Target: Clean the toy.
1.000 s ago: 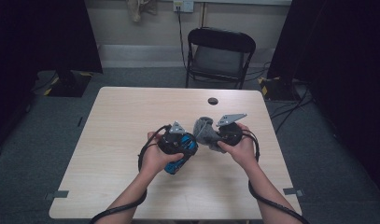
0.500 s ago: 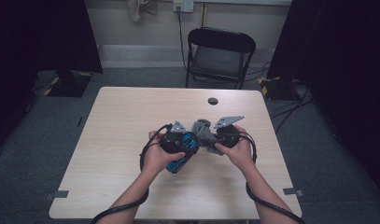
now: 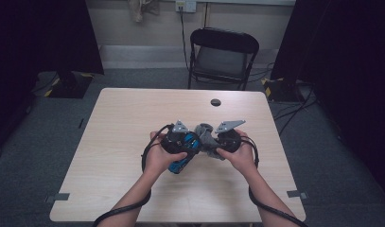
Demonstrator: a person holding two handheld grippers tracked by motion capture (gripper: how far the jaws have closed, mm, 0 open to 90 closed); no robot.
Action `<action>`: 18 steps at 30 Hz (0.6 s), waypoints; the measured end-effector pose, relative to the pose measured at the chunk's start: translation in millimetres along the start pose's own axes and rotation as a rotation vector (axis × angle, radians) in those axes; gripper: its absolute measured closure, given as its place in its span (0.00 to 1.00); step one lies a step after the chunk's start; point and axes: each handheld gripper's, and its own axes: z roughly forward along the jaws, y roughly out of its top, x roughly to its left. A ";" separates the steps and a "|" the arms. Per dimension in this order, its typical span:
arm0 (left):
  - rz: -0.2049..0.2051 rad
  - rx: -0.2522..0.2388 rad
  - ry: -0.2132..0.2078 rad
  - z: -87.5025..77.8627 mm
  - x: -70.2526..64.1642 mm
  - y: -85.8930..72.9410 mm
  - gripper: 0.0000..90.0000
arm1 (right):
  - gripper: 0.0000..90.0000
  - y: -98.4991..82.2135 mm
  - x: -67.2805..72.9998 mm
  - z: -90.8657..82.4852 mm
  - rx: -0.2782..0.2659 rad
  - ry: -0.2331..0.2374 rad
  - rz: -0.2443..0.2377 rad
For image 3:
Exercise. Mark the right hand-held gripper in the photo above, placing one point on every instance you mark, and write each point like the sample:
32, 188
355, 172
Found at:
229, 138

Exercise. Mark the black curtain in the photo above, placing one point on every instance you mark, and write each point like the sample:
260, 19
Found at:
38, 38
347, 63

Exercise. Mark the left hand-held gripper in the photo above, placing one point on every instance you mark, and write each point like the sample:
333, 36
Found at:
174, 142

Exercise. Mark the grey tape strip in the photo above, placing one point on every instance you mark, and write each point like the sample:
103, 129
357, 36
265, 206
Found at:
57, 197
296, 194

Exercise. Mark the beige cloth on wall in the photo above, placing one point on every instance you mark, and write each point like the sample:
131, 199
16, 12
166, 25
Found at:
141, 9

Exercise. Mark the white wall socket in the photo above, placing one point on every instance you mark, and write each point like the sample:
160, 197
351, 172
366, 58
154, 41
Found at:
186, 5

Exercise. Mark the round black table grommet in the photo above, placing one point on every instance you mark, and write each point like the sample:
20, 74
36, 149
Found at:
215, 102

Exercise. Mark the blue toy car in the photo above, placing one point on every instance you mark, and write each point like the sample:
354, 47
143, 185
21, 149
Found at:
179, 165

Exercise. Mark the person's right hand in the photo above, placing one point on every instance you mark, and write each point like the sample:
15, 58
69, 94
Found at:
243, 159

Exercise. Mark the black folding chair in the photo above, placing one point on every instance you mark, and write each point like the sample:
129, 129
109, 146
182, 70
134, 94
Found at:
223, 60

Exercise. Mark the grey terry towel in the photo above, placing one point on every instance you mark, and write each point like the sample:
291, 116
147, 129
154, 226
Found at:
209, 142

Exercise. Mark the black stand base striped tape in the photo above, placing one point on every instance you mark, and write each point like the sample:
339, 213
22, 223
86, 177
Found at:
281, 90
70, 86

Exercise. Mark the person's left hand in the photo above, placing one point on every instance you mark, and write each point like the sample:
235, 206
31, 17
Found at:
158, 160

